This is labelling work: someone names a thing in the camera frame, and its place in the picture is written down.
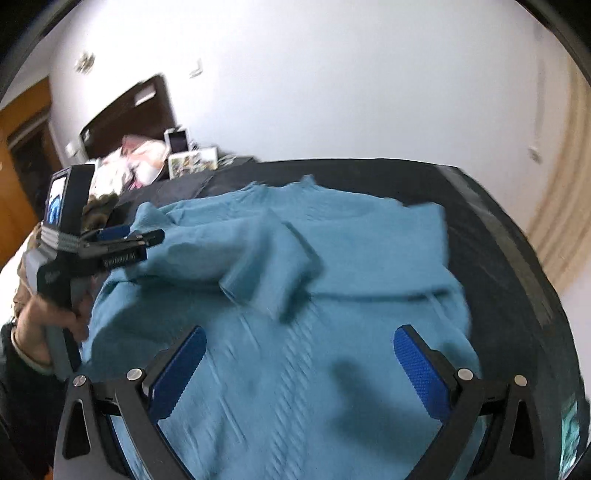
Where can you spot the dark wooden headboard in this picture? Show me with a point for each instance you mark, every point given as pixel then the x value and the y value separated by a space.
pixel 143 110

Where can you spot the black table cover cloth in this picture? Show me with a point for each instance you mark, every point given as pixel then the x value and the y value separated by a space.
pixel 519 324

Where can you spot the white wall switch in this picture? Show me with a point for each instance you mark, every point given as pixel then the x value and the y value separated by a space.
pixel 195 71

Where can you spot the white tablet device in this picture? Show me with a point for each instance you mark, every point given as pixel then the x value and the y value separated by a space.
pixel 176 140

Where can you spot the wooden wardrobe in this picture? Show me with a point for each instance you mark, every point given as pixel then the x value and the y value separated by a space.
pixel 28 160

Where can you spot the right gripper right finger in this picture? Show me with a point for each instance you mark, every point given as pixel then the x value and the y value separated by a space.
pixel 429 371

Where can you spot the blue knit sweater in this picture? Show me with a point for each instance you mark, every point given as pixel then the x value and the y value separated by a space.
pixel 299 290

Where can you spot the photo collage frame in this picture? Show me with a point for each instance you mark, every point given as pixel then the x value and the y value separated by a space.
pixel 193 161

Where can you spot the wall lamp fixture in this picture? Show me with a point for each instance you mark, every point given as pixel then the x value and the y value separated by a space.
pixel 85 63

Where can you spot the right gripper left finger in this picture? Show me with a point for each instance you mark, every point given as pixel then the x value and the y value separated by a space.
pixel 170 371

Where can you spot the beige pleated curtain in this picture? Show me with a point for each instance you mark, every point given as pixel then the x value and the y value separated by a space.
pixel 560 229

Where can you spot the pink striped pillow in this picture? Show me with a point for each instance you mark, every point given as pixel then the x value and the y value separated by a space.
pixel 145 158

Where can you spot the person's left hand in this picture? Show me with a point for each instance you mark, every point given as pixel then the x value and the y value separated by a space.
pixel 29 334

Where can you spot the brown fleece blanket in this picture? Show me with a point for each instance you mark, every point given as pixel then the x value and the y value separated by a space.
pixel 92 216

